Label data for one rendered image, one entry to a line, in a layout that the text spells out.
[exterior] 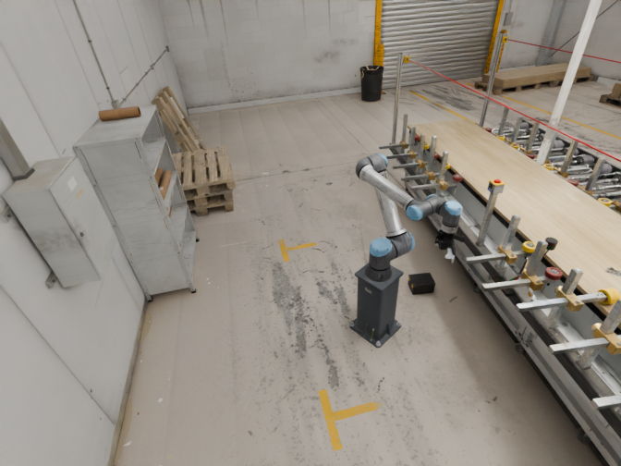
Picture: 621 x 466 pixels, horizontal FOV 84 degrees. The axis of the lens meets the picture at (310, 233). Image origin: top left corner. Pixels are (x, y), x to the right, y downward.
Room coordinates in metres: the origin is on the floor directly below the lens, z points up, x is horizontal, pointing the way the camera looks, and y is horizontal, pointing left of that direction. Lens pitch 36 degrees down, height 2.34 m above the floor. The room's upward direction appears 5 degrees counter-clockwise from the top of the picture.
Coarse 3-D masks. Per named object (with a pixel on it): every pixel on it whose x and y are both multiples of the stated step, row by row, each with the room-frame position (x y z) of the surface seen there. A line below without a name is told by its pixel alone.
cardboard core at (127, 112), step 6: (120, 108) 2.93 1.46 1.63; (126, 108) 2.93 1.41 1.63; (132, 108) 2.93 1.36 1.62; (138, 108) 2.99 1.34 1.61; (102, 114) 2.88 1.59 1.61; (108, 114) 2.88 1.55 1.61; (114, 114) 2.89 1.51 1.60; (120, 114) 2.90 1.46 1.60; (126, 114) 2.90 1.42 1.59; (132, 114) 2.91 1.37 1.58; (138, 114) 2.92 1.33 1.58; (102, 120) 2.88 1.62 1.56
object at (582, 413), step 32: (416, 192) 3.71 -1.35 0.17; (480, 224) 2.32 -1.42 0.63; (544, 288) 1.52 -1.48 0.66; (576, 288) 1.35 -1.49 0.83; (512, 320) 1.68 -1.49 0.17; (576, 320) 1.25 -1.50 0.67; (544, 352) 1.35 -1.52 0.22; (608, 352) 1.03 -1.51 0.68; (544, 384) 1.24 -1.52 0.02; (576, 416) 0.97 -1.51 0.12; (608, 448) 0.77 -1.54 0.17
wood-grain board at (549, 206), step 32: (416, 128) 3.95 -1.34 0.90; (448, 128) 3.87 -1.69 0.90; (480, 128) 3.79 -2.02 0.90; (448, 160) 3.01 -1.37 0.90; (480, 160) 2.96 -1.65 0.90; (512, 160) 2.91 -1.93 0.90; (480, 192) 2.38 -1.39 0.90; (512, 192) 2.34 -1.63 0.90; (544, 192) 2.30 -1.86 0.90; (576, 192) 2.26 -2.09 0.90; (544, 224) 1.89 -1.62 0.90; (576, 224) 1.86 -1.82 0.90; (608, 224) 1.83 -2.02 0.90; (544, 256) 1.59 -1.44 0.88; (576, 256) 1.54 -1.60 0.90; (608, 256) 1.52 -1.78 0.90
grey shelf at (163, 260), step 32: (96, 128) 2.73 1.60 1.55; (128, 128) 2.66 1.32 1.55; (160, 128) 3.30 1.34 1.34; (96, 160) 2.37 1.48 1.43; (128, 160) 2.41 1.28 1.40; (160, 160) 3.28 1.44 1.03; (96, 192) 2.35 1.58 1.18; (128, 192) 2.39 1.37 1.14; (160, 192) 2.46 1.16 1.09; (128, 224) 2.37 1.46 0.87; (160, 224) 2.41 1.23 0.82; (192, 224) 3.30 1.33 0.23; (160, 256) 2.40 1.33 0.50; (192, 256) 2.82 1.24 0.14; (160, 288) 2.38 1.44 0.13; (192, 288) 2.43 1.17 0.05
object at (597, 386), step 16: (400, 160) 3.62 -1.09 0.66; (432, 192) 2.77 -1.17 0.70; (464, 224) 2.24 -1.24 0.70; (496, 272) 1.67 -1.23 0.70; (512, 288) 1.51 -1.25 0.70; (528, 320) 1.30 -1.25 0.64; (544, 320) 1.25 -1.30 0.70; (544, 336) 1.17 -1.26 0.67; (576, 368) 0.95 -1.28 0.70; (592, 384) 0.86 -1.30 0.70; (608, 416) 0.73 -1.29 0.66
